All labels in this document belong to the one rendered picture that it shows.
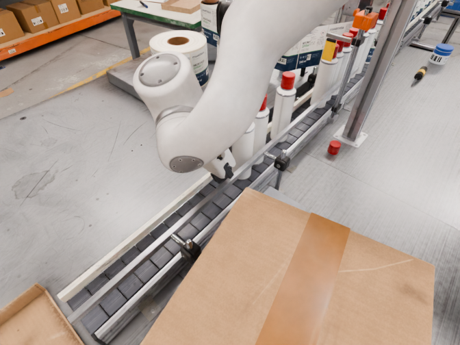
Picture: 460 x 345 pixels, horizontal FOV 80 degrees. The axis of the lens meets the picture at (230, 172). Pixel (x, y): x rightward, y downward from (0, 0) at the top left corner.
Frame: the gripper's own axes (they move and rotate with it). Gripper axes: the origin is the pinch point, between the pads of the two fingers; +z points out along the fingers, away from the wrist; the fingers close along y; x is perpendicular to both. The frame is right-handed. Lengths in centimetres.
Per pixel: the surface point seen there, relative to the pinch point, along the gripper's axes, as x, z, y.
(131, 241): 22.9, -4.9, 3.1
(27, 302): 44.6, -5.0, 12.4
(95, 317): 36.1, -6.2, -2.5
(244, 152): -7.4, -0.9, -2.2
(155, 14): -78, 44, 138
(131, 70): -20, 14, 70
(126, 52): -97, 136, 277
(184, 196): 9.0, -0.1, 3.2
